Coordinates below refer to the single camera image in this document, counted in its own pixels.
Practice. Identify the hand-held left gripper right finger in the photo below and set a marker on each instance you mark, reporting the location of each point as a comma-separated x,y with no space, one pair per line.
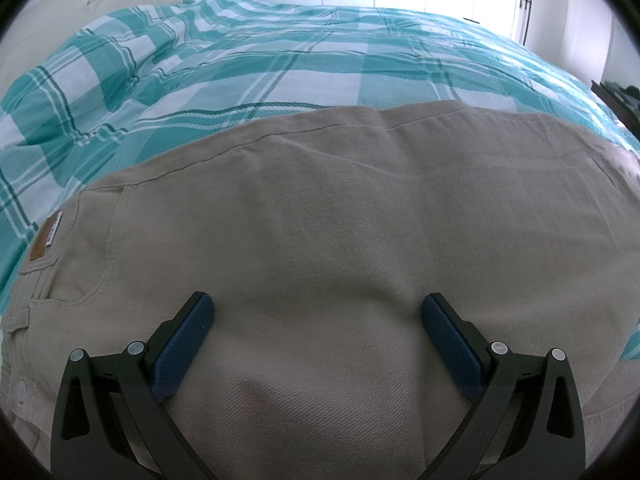
452,345

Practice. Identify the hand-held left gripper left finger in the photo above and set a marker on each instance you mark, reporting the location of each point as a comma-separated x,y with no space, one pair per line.
182,345

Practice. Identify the beige pants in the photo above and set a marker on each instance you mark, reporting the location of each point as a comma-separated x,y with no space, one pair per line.
320,240

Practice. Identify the teal checked blanket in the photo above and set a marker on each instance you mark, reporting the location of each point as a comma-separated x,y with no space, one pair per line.
240,70

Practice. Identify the dark wooden furniture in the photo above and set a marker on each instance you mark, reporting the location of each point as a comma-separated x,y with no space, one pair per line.
620,102

